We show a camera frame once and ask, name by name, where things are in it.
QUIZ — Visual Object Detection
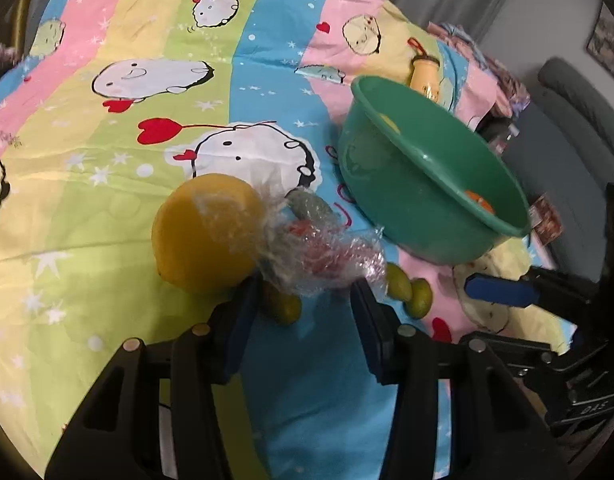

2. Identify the small green fruit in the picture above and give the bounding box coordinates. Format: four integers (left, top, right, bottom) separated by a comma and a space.
386, 262, 412, 302
404, 278, 434, 320

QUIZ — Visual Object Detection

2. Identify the red fruit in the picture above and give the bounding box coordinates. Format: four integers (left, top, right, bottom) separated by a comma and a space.
334, 228, 387, 294
257, 186, 346, 296

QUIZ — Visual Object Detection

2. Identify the red fruit top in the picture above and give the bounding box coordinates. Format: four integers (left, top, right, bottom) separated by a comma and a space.
257, 186, 346, 296

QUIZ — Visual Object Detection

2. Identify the yellow green mango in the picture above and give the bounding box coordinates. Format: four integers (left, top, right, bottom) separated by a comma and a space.
262, 283, 301, 326

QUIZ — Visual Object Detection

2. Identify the large yellow pomelo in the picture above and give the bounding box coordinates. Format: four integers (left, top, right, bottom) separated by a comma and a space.
152, 174, 267, 295

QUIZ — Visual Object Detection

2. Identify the orange fruit in basin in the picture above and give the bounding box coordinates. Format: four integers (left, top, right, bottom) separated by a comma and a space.
464, 190, 496, 214

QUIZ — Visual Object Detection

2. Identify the red patterned snack packet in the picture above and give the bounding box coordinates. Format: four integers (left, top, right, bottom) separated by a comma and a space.
529, 195, 564, 245

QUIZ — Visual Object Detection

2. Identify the green plastic basin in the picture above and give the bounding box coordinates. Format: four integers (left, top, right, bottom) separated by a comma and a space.
337, 76, 530, 266

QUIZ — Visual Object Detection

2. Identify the clear plastic bottle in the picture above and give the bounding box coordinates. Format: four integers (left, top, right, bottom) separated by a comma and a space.
488, 125, 520, 156

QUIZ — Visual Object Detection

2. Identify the grey sofa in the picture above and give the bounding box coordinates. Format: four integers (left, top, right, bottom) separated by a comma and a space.
478, 56, 614, 281

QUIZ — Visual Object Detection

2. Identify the yellow fruit in basin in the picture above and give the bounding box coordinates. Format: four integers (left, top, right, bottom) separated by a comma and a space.
379, 113, 401, 133

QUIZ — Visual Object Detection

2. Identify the yellow bottle red strap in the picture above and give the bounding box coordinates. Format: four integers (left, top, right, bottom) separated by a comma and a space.
405, 37, 442, 104

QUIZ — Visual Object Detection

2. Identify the framed wall picture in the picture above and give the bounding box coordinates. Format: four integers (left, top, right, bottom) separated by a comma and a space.
587, 3, 614, 77

